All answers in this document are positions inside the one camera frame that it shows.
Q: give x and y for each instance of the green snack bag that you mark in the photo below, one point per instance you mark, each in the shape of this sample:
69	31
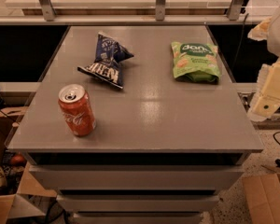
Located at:
196	62

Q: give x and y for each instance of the blue chip bag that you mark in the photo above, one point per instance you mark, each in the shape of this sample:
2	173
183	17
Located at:
108	56

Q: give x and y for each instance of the metal railing frame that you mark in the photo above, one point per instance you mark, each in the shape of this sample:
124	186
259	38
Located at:
17	12

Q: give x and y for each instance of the cardboard box right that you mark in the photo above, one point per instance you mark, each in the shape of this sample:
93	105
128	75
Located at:
262	193

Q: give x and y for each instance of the cardboard box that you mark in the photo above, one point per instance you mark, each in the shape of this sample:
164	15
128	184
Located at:
262	193
21	195

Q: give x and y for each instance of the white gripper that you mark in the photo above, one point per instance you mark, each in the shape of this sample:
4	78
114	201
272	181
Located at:
266	99

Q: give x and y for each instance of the cardboard box left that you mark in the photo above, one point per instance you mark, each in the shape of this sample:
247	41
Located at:
21	195

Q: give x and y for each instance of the red coke can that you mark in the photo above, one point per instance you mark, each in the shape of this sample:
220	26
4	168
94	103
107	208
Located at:
74	102

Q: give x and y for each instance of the grey drawer cabinet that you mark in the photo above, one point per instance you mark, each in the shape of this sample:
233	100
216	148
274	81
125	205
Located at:
162	150

